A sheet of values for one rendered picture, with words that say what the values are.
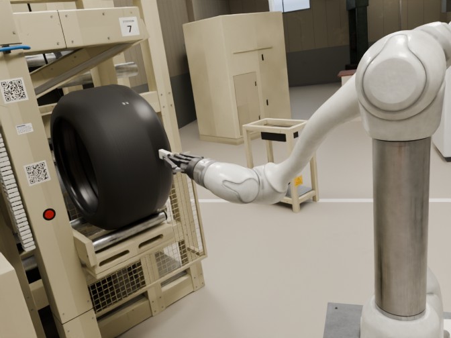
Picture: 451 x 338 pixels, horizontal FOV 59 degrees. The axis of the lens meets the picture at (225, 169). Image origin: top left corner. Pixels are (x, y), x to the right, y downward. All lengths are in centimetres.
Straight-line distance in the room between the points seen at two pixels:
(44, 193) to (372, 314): 115
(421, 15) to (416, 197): 1206
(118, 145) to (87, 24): 66
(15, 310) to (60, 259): 93
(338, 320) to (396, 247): 66
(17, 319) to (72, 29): 136
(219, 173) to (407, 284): 55
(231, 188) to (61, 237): 78
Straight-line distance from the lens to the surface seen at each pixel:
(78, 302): 176
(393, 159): 77
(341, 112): 95
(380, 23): 1328
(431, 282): 113
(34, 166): 155
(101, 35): 193
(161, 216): 172
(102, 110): 150
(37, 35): 183
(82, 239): 159
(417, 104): 69
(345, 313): 148
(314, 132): 100
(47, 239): 162
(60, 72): 199
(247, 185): 109
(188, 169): 124
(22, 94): 153
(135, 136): 148
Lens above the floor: 155
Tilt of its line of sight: 17 degrees down
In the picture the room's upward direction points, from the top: 8 degrees counter-clockwise
